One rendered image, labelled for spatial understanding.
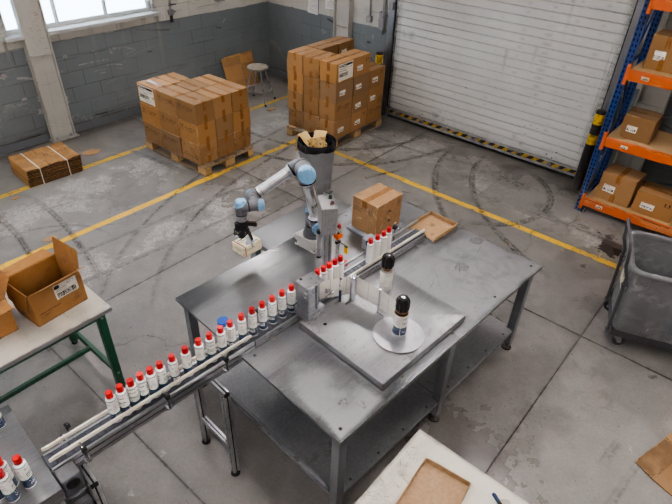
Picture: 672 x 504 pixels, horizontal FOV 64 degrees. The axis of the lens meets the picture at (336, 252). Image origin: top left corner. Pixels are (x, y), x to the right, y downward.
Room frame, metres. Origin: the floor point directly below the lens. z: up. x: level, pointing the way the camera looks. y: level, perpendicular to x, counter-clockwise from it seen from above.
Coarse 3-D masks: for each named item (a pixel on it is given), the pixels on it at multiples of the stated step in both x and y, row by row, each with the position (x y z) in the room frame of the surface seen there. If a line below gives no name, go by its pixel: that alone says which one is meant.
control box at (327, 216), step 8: (320, 200) 2.84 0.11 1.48; (328, 200) 2.84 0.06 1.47; (320, 208) 2.78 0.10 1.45; (328, 208) 2.75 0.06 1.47; (336, 208) 2.75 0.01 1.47; (320, 216) 2.77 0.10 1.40; (328, 216) 2.74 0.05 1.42; (336, 216) 2.75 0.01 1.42; (320, 224) 2.77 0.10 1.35; (328, 224) 2.74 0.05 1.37; (336, 224) 2.75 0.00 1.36; (328, 232) 2.74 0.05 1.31; (336, 232) 2.76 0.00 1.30
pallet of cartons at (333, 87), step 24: (312, 48) 7.30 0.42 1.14; (336, 48) 7.54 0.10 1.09; (288, 72) 7.13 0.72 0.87; (312, 72) 6.88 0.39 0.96; (336, 72) 6.65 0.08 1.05; (360, 72) 7.06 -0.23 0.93; (384, 72) 7.51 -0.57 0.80; (288, 96) 7.14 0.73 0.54; (312, 96) 6.88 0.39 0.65; (336, 96) 6.65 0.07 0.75; (360, 96) 7.08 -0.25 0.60; (312, 120) 6.87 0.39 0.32; (336, 120) 6.68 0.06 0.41; (360, 120) 7.11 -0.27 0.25; (336, 144) 6.71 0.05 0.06
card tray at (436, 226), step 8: (424, 216) 3.70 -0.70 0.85; (432, 216) 3.74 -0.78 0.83; (440, 216) 3.70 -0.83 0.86; (408, 224) 3.55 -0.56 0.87; (416, 224) 3.61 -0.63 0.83; (424, 224) 3.61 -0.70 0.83; (432, 224) 3.61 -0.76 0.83; (440, 224) 3.62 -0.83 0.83; (448, 224) 3.62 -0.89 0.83; (456, 224) 3.58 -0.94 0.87; (424, 232) 3.49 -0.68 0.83; (432, 232) 3.50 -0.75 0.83; (440, 232) 3.50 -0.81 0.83; (448, 232) 3.51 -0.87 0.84; (432, 240) 3.39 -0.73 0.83
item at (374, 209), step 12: (360, 192) 3.58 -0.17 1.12; (372, 192) 3.59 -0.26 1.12; (384, 192) 3.59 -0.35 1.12; (396, 192) 3.60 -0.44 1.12; (360, 204) 3.48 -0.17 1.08; (372, 204) 3.41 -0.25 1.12; (384, 204) 3.43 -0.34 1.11; (396, 204) 3.54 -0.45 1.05; (360, 216) 3.47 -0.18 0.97; (372, 216) 3.39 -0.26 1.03; (384, 216) 3.44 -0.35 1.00; (396, 216) 3.55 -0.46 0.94; (360, 228) 3.46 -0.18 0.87; (372, 228) 3.38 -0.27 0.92; (384, 228) 3.45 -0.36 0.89
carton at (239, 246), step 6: (252, 234) 3.09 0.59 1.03; (234, 240) 3.01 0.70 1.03; (240, 240) 3.02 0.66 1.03; (246, 240) 3.02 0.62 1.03; (258, 240) 3.02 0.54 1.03; (234, 246) 2.98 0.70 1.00; (240, 246) 2.95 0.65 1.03; (246, 246) 2.95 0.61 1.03; (258, 246) 3.02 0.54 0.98; (240, 252) 2.94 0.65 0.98; (246, 252) 2.93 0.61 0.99; (252, 252) 2.97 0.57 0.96
